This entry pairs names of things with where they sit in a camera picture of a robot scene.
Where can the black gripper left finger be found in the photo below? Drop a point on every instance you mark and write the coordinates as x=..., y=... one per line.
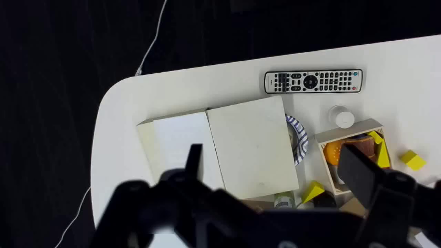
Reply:
x=194, y=161

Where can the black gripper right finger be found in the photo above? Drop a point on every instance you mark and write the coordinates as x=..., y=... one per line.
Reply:
x=362, y=177

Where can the yellow cube block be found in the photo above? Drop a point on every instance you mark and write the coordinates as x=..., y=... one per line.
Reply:
x=412, y=161

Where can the brown cardboard box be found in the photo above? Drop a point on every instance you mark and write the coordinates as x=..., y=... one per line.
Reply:
x=352, y=207

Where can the open white cardboard box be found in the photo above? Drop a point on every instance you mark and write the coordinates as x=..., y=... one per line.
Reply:
x=252, y=147

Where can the yellow wooden block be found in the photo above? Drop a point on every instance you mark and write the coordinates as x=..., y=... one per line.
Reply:
x=381, y=154

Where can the red wooden block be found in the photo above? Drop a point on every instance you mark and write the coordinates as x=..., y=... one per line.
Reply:
x=365, y=147

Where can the small black block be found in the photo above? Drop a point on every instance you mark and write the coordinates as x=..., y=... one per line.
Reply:
x=326, y=201

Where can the yellow wedge block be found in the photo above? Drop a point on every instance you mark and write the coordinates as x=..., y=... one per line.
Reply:
x=312, y=192

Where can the wooden tray of blocks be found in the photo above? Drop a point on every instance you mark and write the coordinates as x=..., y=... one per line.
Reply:
x=330, y=134

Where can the small white round cap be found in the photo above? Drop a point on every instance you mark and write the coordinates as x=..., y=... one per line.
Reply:
x=343, y=118

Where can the grey remote control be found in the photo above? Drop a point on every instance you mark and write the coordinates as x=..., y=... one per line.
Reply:
x=311, y=82

